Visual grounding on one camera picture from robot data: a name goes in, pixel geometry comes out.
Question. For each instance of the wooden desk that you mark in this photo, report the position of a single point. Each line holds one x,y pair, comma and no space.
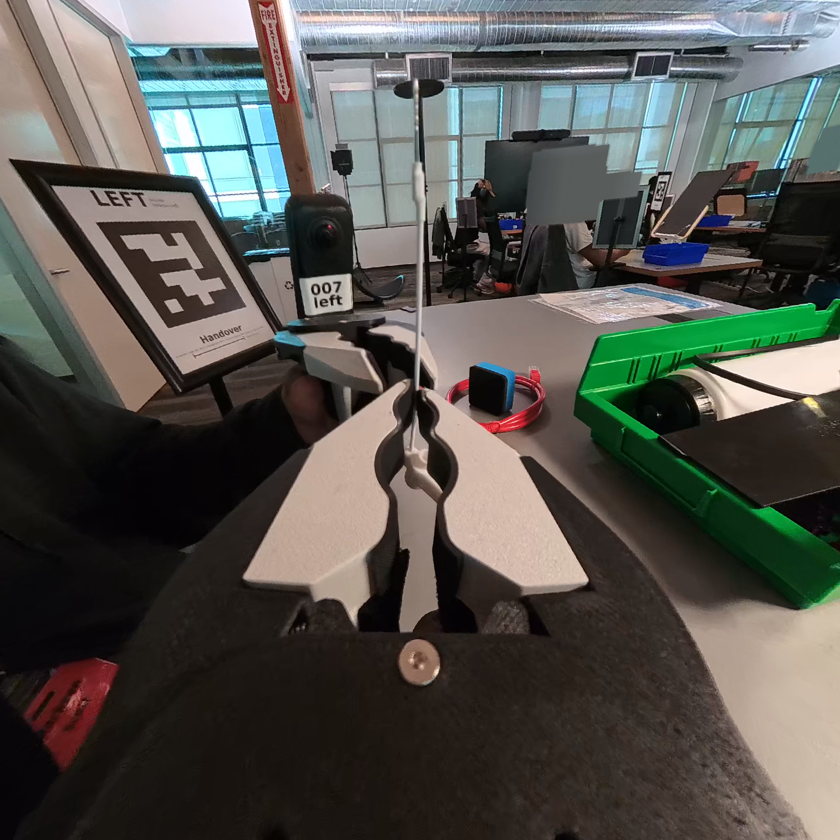
728,264

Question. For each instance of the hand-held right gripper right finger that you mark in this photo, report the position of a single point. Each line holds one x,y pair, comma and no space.
512,525

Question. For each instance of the black curved floor stand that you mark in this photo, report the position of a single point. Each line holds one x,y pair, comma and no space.
380,294

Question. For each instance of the white plastic stick tool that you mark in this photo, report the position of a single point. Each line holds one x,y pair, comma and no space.
418,262

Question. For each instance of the green plastic bin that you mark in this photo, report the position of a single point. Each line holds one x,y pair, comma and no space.
722,531

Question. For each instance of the white bottle black cap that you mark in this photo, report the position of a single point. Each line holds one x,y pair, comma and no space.
669,407

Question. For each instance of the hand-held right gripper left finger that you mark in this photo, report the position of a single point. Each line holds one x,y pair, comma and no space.
321,518

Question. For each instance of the black sensor on tripod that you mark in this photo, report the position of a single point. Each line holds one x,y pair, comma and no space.
341,161

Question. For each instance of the black office chair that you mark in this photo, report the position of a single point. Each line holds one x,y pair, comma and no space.
800,223
446,243

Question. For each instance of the person's left hand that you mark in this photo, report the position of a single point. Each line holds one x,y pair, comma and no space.
308,407

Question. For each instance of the blue black whiteboard eraser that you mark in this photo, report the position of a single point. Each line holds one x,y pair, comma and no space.
489,390

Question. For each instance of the slim duct with grilles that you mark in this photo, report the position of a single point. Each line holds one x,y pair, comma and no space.
558,69

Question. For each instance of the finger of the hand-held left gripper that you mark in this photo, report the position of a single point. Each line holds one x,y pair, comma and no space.
428,361
334,364

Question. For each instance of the black framed marker sign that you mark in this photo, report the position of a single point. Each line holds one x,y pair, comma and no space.
164,262

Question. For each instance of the black webcam bar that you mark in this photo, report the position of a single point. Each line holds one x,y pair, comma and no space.
541,135

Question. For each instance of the blue plastic bin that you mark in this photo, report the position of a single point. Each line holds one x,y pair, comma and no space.
676,254

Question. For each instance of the black sign stand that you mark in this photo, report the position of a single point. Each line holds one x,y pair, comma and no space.
222,397

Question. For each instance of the large black monitor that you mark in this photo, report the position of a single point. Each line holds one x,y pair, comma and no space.
505,170

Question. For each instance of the office chair with grey jacket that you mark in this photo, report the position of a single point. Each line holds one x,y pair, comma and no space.
541,259

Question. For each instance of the black flat sheet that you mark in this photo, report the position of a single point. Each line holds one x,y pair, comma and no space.
774,453

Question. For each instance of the wooden support post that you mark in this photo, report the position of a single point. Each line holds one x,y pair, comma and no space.
295,151

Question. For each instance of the black floor lamp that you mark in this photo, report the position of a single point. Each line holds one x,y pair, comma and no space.
431,87

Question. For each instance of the red white vertical sign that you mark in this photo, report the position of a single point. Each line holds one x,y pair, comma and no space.
274,52

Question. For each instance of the tilted black board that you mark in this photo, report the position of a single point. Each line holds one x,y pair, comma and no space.
695,197

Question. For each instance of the clear sleeve with papers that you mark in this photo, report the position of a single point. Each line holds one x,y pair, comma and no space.
623,302

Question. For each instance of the red plastic crate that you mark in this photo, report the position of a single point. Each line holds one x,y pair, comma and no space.
72,709

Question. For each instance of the small marker tag sign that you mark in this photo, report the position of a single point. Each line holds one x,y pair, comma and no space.
661,191

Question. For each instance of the small monitor on stand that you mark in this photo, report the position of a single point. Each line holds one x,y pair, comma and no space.
620,220

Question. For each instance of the large silver ventilation duct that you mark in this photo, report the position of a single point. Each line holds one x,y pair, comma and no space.
525,29

